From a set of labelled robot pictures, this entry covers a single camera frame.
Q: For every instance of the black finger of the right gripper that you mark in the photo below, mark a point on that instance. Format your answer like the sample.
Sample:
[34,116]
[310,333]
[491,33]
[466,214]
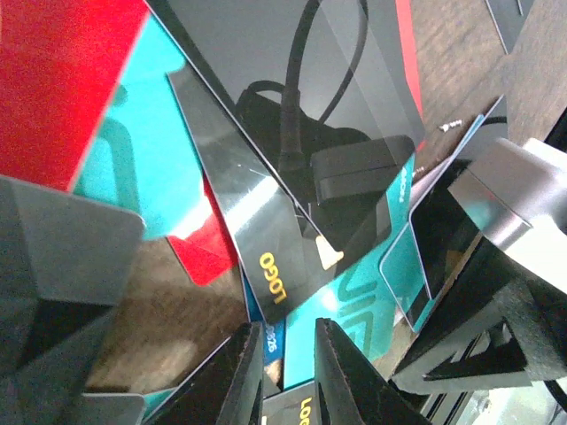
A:
[499,326]

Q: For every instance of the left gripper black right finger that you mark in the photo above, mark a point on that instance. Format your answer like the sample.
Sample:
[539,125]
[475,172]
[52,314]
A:
[349,389]

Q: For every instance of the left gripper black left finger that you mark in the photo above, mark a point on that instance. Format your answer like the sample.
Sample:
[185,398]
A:
[225,389]

